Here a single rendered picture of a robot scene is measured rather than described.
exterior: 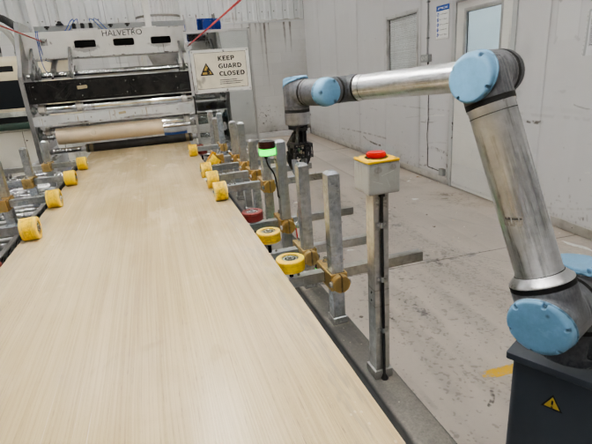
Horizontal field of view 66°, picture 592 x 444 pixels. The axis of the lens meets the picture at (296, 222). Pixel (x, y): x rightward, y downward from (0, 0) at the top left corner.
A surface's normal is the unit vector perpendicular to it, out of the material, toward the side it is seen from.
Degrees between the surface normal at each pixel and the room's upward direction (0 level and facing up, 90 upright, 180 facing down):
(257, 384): 0
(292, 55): 90
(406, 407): 0
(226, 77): 90
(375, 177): 90
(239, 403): 0
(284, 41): 90
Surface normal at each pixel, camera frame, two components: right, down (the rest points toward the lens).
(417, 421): -0.07, -0.95
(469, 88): -0.78, 0.14
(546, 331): -0.72, 0.34
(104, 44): 0.30, 0.28
